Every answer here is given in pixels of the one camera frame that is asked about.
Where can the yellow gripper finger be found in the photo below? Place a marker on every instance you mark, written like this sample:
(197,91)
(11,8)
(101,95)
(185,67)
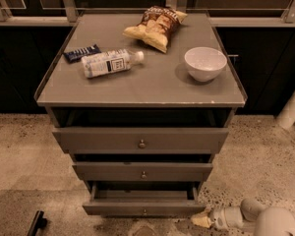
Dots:
(202,219)

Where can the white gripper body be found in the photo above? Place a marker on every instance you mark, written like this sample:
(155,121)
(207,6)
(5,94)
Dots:
(218,217)

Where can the grey bottom drawer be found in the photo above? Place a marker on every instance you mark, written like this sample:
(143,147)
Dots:
(148,199)

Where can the grey drawer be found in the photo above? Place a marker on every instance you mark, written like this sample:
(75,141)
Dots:
(140,140)
(148,199)
(141,171)

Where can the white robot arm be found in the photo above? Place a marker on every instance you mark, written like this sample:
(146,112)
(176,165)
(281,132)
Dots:
(249,216)

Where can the grey drawer cabinet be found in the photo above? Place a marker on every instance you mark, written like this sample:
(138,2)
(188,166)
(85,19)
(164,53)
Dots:
(159,93)

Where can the grey middle drawer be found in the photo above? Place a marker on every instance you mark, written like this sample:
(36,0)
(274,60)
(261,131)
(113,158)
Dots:
(141,171)

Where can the grey top drawer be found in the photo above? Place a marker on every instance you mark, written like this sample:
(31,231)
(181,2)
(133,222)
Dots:
(140,140)

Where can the white pipe column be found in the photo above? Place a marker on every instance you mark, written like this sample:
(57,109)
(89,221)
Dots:
(286,117)

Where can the white ceramic bowl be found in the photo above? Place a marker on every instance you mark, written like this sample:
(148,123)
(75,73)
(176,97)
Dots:
(204,63)

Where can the black object on floor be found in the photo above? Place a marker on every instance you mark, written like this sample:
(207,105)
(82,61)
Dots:
(38,222)

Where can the white plastic bottle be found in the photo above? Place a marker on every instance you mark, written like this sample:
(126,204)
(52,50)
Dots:
(111,62)

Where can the yellow brown chips bag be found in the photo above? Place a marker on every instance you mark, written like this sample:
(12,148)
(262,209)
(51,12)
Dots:
(156,27)

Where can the blue snack bar wrapper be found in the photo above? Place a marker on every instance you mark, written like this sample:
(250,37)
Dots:
(76,55)

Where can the metal window railing frame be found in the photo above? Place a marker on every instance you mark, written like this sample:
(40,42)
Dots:
(222,13)

